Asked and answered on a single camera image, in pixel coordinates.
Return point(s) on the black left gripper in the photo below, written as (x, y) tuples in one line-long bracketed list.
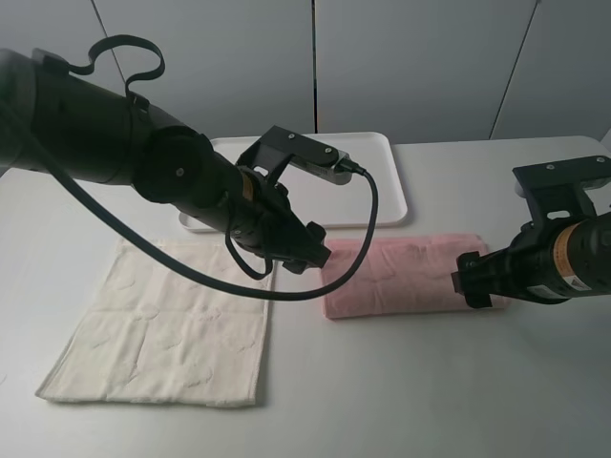
[(260, 220)]

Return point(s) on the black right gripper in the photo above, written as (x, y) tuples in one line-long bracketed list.
[(523, 270)]

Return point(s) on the pink towel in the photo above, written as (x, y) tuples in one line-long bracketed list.
[(404, 276)]

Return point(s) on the cream white towel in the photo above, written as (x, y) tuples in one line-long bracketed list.
[(152, 336)]

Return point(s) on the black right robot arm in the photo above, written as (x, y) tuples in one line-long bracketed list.
[(566, 259)]

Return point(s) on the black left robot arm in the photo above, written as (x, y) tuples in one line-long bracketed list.
[(106, 138)]

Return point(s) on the white rectangular plastic tray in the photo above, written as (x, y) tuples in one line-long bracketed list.
[(348, 206)]

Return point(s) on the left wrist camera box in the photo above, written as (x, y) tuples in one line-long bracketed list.
[(278, 148)]

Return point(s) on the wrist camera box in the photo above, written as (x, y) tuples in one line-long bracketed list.
[(562, 186), (278, 148)]

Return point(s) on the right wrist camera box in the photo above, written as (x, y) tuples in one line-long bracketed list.
[(562, 186)]

